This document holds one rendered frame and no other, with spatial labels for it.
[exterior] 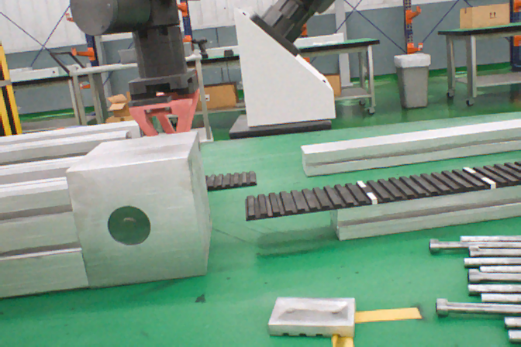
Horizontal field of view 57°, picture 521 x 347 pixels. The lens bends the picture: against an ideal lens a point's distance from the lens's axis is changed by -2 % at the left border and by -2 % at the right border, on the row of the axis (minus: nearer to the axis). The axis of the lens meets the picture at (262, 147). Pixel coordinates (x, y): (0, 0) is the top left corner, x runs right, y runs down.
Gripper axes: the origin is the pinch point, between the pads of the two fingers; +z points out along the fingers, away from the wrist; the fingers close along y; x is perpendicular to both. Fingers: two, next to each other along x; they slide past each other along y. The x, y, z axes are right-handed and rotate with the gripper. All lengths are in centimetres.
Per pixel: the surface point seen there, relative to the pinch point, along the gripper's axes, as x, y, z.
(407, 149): 28.1, 1.5, 3.4
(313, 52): 79, -444, 16
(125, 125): -6.2, -2.1, -3.3
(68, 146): -10.9, 5.3, -3.1
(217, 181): 4.5, 0.9, 4.6
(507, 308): 23.0, 34.2, 4.1
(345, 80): 164, -717, 83
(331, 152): 18.7, 1.9, 2.5
